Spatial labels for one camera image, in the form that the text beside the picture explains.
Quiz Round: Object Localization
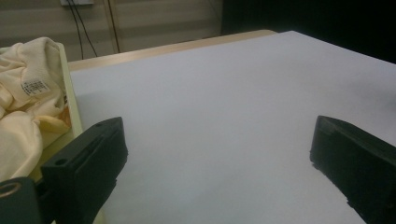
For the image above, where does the black cable along pale post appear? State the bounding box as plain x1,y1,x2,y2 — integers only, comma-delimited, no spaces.
106,0,121,54

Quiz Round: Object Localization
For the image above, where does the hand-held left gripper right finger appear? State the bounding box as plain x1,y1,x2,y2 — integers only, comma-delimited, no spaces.
309,115,396,224

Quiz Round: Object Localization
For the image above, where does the black cable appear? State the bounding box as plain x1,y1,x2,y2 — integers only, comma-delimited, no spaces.
66,0,84,60
72,0,98,58

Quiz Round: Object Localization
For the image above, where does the pale metal post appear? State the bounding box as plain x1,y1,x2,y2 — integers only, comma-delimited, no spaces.
101,0,120,54

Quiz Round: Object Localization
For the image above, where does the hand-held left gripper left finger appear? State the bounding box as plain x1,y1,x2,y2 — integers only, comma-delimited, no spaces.
40,117,129,224

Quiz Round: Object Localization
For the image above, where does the white table mat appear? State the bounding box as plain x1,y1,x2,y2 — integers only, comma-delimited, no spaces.
69,30,396,224

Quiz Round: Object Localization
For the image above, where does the cream garment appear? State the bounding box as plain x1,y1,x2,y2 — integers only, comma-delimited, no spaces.
0,36,73,183

